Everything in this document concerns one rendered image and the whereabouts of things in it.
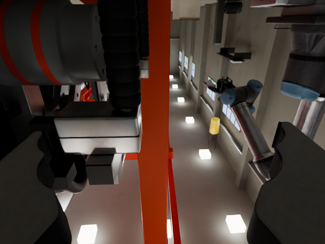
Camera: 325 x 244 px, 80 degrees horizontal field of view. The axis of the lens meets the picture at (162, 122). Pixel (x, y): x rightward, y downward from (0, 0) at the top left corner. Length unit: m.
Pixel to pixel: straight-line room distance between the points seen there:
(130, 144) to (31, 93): 0.29
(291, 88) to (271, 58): 5.46
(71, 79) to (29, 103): 0.12
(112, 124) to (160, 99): 0.66
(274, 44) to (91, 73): 5.95
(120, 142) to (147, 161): 0.82
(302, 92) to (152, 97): 0.54
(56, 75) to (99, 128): 0.17
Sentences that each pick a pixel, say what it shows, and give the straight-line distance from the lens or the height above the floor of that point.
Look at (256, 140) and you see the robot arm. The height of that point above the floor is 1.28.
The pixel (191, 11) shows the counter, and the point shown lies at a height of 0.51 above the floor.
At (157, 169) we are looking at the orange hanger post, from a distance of 1.07.
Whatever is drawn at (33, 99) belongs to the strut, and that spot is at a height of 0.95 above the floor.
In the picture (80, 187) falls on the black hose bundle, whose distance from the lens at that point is 0.30.
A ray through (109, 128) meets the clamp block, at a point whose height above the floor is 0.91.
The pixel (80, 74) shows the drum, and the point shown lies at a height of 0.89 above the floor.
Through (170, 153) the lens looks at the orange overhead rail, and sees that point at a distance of 4.12.
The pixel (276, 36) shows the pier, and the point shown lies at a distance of 6.18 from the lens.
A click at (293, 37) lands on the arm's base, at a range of 0.77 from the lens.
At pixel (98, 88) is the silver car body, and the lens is 1.83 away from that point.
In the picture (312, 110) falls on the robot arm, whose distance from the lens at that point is 0.94.
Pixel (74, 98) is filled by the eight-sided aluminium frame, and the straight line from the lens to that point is 0.63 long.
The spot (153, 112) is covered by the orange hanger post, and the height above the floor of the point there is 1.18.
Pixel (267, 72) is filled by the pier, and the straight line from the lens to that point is 6.30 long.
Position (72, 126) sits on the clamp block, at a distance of 0.23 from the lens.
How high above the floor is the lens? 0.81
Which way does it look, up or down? 27 degrees up
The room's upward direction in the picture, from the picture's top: 180 degrees clockwise
